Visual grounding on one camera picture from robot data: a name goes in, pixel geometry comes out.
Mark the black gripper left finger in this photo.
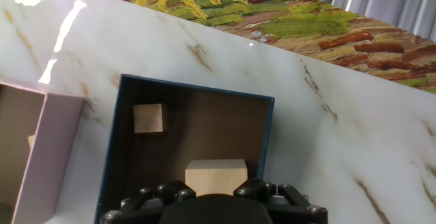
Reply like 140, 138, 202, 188
99, 180, 198, 224

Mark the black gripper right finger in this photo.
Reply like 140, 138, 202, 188
233, 178, 330, 224

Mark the large wooden cube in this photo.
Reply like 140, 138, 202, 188
185, 159, 249, 197

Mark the dark blue cardboard box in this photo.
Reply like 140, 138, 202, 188
93, 74, 275, 224

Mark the pink cardboard box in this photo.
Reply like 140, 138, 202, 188
0, 77, 86, 224

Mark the white marble pattern mat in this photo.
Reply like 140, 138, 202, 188
0, 0, 436, 224

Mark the medium wooden cube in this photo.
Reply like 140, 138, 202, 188
132, 103, 165, 135

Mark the yellow green painted cloth strip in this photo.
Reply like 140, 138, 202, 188
54, 0, 436, 95

